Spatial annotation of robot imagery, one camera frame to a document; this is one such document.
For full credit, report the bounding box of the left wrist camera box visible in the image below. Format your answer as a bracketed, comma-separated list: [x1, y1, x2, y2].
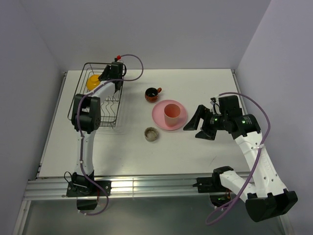
[114, 55, 123, 63]

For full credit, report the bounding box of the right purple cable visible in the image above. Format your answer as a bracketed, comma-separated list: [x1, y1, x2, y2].
[205, 92, 271, 226]

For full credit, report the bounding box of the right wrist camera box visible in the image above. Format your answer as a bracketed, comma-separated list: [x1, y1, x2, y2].
[210, 97, 220, 113]

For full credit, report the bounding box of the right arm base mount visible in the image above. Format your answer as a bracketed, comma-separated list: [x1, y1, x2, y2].
[192, 177, 222, 193]

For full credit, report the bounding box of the pink plastic cup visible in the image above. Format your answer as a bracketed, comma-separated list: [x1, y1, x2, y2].
[164, 103, 181, 127]

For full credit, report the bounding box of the yellow ribbed bowl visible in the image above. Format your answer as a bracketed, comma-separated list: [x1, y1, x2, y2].
[86, 74, 100, 91]

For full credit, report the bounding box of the small grey speckled bowl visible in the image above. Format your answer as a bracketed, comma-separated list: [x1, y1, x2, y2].
[144, 127, 158, 142]

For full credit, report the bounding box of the dark brown ceramic mug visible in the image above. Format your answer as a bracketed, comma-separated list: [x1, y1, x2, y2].
[145, 88, 162, 103]

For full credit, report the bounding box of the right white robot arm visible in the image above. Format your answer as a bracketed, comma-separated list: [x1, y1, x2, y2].
[183, 92, 298, 226]

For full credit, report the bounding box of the pink round plate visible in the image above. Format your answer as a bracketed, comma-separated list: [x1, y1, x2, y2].
[152, 100, 187, 131]

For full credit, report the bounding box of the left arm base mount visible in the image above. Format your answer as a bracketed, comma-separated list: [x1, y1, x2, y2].
[64, 171, 112, 212]

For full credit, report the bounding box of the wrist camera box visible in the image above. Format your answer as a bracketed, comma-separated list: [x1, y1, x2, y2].
[114, 55, 123, 63]
[210, 97, 220, 113]

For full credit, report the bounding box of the black wire dish rack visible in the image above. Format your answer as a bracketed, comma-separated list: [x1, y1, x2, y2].
[68, 62, 124, 131]

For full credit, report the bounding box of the aluminium frame rail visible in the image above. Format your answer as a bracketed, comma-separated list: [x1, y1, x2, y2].
[23, 172, 279, 201]

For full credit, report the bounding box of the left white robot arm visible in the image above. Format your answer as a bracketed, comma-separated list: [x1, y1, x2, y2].
[67, 58, 127, 197]

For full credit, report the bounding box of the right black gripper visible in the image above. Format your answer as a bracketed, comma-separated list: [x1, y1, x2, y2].
[183, 104, 228, 140]

